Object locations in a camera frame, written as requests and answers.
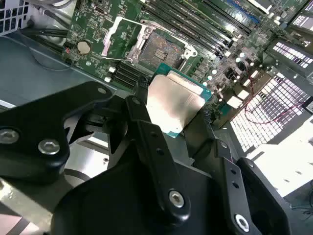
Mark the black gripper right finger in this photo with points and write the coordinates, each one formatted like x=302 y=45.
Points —
x=234 y=200

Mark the silver CPU with green edge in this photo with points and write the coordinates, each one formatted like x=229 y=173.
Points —
x=171 y=102

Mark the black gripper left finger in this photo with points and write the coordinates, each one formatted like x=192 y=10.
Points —
x=36 y=117

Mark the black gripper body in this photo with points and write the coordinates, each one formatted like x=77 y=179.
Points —
x=110 y=200

